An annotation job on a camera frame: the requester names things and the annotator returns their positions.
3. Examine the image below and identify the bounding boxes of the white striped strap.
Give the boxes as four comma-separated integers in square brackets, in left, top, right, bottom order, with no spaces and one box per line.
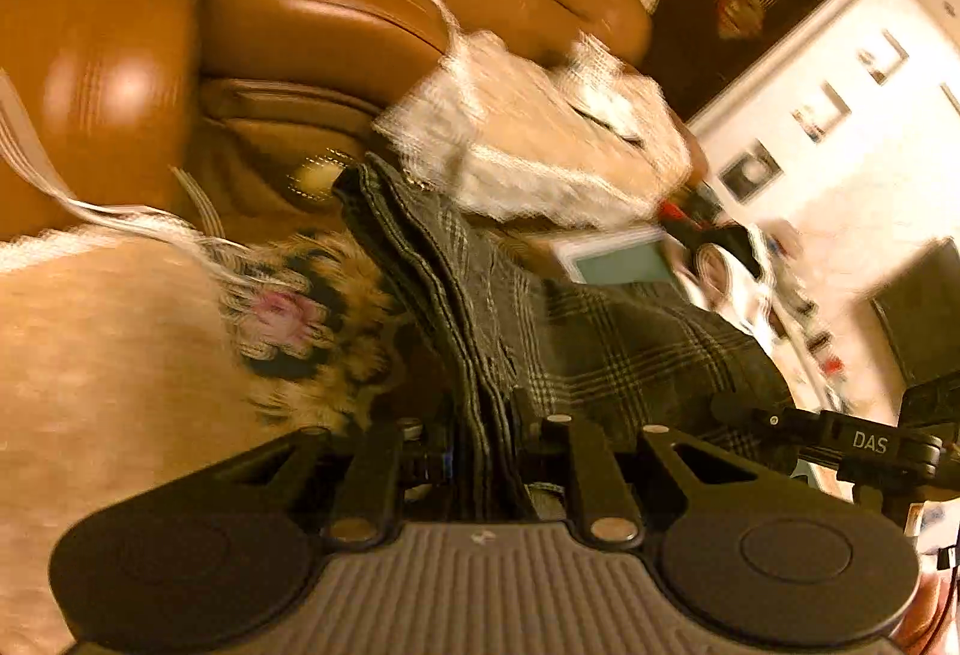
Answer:
[0,68,301,290]

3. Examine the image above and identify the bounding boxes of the dark framed wall picture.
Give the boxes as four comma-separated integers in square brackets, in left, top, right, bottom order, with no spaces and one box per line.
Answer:
[643,0,839,123]

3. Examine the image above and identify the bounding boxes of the cream lace-trimmed cloth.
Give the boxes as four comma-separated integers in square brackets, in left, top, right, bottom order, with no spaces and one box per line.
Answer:
[373,28,695,230]

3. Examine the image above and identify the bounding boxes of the beige blanket with flower embroidery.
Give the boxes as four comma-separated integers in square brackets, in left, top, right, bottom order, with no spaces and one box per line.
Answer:
[0,226,425,655]

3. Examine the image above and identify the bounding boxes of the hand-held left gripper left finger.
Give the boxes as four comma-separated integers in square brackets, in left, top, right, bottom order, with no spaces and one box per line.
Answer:
[219,418,455,546]

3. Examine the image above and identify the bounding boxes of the white-framed teal tablet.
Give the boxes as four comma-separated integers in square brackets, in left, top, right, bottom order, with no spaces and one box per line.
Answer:
[553,227,680,287]

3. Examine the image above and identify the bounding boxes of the person's right forearm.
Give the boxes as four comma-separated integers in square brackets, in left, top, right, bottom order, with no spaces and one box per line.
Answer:
[896,554,960,655]

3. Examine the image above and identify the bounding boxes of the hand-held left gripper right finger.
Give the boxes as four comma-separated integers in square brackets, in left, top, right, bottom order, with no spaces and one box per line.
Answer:
[514,413,752,545]

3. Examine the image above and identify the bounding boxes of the brown leather sofa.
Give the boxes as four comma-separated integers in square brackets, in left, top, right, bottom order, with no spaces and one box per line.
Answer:
[0,0,653,243]

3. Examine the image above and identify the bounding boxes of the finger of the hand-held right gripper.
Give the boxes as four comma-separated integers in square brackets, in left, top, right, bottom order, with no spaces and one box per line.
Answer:
[709,391,827,452]

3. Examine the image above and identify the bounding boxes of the grey plaid garment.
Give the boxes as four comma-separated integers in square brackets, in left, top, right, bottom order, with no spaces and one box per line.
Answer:
[332,154,797,522]

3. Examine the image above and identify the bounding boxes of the black box-shaped appliance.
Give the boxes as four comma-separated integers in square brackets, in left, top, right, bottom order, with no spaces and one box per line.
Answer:
[868,237,960,387]

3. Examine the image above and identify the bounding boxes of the small framed wall picture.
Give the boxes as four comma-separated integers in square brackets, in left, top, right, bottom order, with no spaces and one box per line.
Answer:
[718,139,785,204]
[857,29,911,87]
[792,83,854,143]

